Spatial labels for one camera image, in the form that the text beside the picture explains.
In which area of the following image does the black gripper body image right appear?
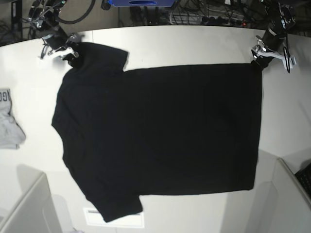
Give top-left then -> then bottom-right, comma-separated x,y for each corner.
252,29 -> 285,65

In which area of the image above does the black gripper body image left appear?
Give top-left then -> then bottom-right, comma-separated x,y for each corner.
41,29 -> 82,51

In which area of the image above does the black T-shirt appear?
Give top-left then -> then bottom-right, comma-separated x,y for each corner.
52,43 -> 262,222

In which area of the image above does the black power strip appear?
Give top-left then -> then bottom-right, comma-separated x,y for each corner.
200,17 -> 247,27

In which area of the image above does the blue box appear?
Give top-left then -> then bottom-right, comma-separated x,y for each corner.
108,0 -> 175,7

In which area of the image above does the grey folded garment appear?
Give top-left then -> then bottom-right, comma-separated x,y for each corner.
0,88 -> 26,150

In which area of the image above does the black keyboard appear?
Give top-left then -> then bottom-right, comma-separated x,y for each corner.
295,164 -> 311,197

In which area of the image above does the white right partition panel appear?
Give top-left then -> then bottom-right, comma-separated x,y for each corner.
252,157 -> 311,233

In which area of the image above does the white partition panel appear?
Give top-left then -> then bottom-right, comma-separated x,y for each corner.
0,172 -> 62,233
252,157 -> 311,233

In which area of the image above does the white left partition panel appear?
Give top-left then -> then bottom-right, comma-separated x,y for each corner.
0,172 -> 62,233

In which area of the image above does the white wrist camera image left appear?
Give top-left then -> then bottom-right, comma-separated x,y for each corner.
39,47 -> 74,60

